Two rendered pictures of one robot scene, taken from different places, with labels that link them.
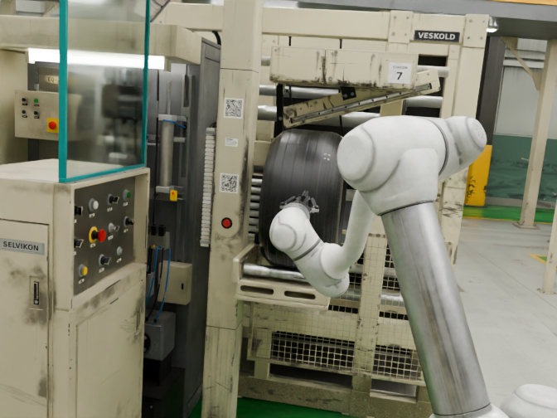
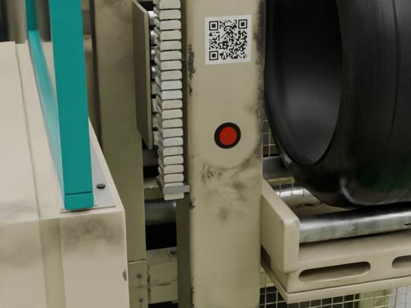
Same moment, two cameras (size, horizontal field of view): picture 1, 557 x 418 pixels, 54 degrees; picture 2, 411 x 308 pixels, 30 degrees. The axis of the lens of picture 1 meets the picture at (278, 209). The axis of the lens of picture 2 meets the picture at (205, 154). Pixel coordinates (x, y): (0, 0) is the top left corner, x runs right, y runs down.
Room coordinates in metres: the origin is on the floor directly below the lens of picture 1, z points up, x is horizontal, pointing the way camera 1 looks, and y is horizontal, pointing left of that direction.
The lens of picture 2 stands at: (1.06, 0.71, 1.48)
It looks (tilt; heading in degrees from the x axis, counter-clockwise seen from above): 21 degrees down; 336
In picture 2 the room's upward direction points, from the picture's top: straight up
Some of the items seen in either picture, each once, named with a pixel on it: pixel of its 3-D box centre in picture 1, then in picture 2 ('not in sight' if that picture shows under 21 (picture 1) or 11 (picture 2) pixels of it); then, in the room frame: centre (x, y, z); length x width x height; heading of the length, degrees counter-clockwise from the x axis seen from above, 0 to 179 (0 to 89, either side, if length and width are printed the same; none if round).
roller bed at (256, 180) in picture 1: (259, 208); (183, 71); (2.59, 0.09, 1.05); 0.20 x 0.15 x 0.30; 81
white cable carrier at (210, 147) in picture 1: (210, 187); (170, 57); (2.18, 0.28, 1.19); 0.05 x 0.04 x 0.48; 171
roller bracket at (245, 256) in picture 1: (248, 259); (254, 198); (2.21, 0.11, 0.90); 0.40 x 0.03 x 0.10; 171
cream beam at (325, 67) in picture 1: (343, 70); not in sight; (2.45, -0.24, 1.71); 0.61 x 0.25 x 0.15; 81
